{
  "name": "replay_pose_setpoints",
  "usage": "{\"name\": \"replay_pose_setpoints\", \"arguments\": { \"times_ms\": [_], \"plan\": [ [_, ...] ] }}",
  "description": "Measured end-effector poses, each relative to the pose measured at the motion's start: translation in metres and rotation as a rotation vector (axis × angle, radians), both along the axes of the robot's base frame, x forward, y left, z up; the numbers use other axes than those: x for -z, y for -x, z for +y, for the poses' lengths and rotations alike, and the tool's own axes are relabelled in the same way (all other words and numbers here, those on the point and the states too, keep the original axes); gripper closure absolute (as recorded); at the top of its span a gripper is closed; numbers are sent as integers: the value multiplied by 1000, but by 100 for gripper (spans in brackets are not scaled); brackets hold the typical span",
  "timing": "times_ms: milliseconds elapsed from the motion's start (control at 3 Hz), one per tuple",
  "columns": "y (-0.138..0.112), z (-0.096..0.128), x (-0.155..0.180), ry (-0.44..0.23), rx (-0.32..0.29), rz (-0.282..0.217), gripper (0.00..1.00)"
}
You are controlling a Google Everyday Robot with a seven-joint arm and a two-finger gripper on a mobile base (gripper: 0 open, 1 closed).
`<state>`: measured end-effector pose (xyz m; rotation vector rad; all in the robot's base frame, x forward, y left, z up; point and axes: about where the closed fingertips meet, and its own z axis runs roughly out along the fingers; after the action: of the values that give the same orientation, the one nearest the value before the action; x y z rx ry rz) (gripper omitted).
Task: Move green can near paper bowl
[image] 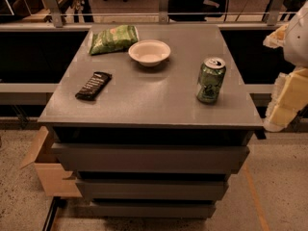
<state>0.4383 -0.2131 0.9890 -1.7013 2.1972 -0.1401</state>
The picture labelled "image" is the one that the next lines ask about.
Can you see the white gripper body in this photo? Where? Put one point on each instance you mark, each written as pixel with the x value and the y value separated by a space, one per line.
pixel 296 40

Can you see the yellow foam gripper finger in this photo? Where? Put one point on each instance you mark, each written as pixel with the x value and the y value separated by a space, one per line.
pixel 288 97
pixel 277 38

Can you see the green soda can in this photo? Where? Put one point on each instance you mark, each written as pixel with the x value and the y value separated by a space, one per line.
pixel 210 79

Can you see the white paper bowl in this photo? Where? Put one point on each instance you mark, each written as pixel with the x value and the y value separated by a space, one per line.
pixel 149 52

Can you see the metal railing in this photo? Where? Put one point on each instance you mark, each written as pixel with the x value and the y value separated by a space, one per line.
pixel 60 12

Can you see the grey drawer cabinet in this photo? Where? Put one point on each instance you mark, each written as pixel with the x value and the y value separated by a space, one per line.
pixel 146 146

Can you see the green chip bag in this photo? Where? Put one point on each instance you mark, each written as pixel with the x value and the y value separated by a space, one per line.
pixel 112 40

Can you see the black chocolate bar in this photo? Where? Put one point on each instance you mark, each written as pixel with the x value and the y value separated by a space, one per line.
pixel 96 83

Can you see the cardboard box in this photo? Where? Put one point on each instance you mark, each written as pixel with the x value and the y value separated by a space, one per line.
pixel 54 179

